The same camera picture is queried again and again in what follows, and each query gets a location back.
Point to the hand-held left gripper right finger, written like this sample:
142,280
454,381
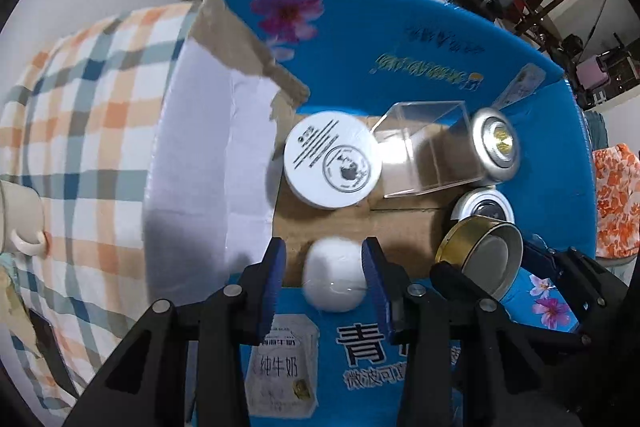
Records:
375,287

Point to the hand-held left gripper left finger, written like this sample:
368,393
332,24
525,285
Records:
272,287

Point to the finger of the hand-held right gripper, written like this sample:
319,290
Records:
452,279
540,259

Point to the small gold tin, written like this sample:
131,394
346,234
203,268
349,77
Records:
490,257

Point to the white egg-shaped case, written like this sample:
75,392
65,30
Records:
332,272

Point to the black-lid round jar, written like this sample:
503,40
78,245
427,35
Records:
482,207

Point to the blue cardboard box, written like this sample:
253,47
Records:
550,147

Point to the silver round tin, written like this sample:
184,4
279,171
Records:
495,144

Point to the clear plastic box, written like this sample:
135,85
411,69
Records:
425,152

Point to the white round jar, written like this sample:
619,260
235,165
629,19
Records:
332,159

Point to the orange floral cloth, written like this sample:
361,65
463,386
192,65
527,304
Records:
617,202

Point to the pink container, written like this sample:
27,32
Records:
591,74

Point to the black phone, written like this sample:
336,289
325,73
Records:
50,347

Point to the checkered cloth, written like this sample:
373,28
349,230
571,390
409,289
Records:
90,132

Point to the cream cup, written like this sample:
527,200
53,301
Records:
20,212

